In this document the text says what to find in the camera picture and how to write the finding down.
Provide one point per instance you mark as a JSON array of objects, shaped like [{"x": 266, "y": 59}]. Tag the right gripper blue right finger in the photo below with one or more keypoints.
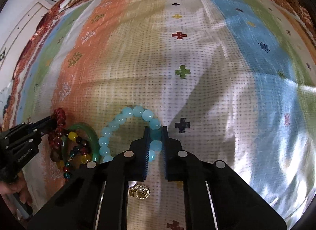
[{"x": 165, "y": 139}]

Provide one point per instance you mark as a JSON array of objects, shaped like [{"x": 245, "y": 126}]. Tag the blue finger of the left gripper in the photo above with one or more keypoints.
[{"x": 53, "y": 117}]

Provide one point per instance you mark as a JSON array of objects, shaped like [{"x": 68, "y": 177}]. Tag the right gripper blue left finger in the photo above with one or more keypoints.
[{"x": 146, "y": 139}]

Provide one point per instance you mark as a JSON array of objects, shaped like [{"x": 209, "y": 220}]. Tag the green jade bangle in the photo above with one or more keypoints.
[{"x": 90, "y": 141}]

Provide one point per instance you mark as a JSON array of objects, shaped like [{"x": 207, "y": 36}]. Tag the person's left hand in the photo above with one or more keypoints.
[{"x": 20, "y": 187}]

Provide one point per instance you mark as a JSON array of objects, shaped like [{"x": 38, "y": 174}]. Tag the gold rings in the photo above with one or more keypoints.
[{"x": 139, "y": 191}]

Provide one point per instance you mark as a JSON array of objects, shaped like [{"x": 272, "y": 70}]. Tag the white bed headboard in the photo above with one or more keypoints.
[{"x": 24, "y": 28}]

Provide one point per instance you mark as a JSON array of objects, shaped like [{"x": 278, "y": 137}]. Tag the colourful striped blanket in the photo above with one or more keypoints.
[{"x": 211, "y": 83}]

